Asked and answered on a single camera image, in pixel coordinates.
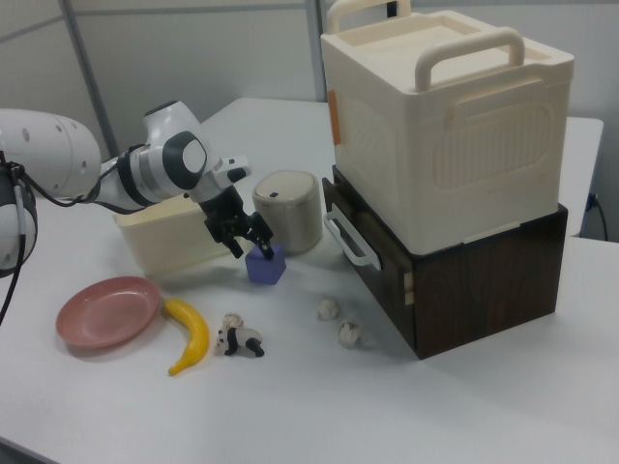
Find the panda figurine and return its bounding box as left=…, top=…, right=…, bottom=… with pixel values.
left=214, top=322, right=266, bottom=359

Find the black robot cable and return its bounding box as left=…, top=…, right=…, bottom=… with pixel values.
left=0, top=150, right=28, bottom=330
left=21, top=159, right=144, bottom=215

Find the pink plate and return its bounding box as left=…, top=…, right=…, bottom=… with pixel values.
left=55, top=275, right=162, bottom=358

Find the dark wooden drawer cabinet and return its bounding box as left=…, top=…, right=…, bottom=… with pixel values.
left=321, top=163, right=569, bottom=362

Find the cream storage box with handles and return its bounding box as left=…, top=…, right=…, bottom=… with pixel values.
left=320, top=0, right=575, bottom=255

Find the white drawer handle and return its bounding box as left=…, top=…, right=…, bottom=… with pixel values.
left=322, top=202, right=384, bottom=269

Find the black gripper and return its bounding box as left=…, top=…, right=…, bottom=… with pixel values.
left=199, top=187, right=277, bottom=260

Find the blue cube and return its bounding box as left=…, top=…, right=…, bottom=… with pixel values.
left=245, top=242, right=287, bottom=286

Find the yellow banana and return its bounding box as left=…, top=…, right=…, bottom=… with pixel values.
left=162, top=298, right=211, bottom=377

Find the open cream plastic container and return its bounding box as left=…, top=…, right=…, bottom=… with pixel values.
left=112, top=194, right=233, bottom=278

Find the orange tape strip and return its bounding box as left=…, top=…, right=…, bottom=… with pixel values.
left=327, top=88, right=342, bottom=146

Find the small cream lidded bin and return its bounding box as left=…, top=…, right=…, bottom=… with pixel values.
left=251, top=169, right=324, bottom=256

